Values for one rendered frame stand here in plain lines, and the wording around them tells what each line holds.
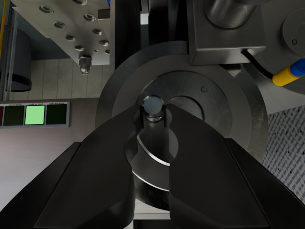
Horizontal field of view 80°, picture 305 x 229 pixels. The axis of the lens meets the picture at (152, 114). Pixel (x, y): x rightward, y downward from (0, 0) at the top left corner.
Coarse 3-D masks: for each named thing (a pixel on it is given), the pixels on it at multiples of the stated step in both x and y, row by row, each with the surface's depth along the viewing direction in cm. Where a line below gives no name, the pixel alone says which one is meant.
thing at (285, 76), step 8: (248, 56) 13; (256, 64) 13; (296, 64) 10; (304, 64) 10; (264, 72) 12; (280, 72) 11; (288, 72) 10; (296, 72) 10; (304, 72) 10; (280, 80) 11; (288, 80) 11
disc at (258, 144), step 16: (144, 48) 17; (160, 48) 17; (176, 48) 17; (128, 64) 17; (224, 64) 16; (112, 80) 17; (240, 80) 16; (112, 96) 16; (256, 96) 16; (96, 112) 16; (256, 112) 15; (256, 128) 15; (256, 144) 15; (144, 192) 15; (160, 192) 15; (160, 208) 15
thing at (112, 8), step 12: (120, 0) 21; (132, 0) 31; (120, 12) 21; (132, 12) 30; (120, 24) 21; (132, 24) 30; (120, 36) 20; (132, 36) 29; (120, 48) 20; (132, 48) 29
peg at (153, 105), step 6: (150, 96) 11; (156, 96) 11; (144, 102) 11; (150, 102) 11; (156, 102) 11; (162, 102) 11; (144, 108) 11; (150, 108) 11; (156, 108) 11; (162, 108) 11; (150, 114) 11; (156, 114) 11; (162, 114) 13; (150, 120) 13; (156, 120) 13
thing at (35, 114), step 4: (28, 108) 50; (32, 108) 50; (36, 108) 50; (40, 108) 50; (28, 112) 50; (32, 112) 50; (36, 112) 50; (40, 112) 50; (28, 116) 50; (32, 116) 50; (36, 116) 50; (40, 116) 50; (28, 120) 50; (32, 120) 50; (36, 120) 50; (40, 120) 50
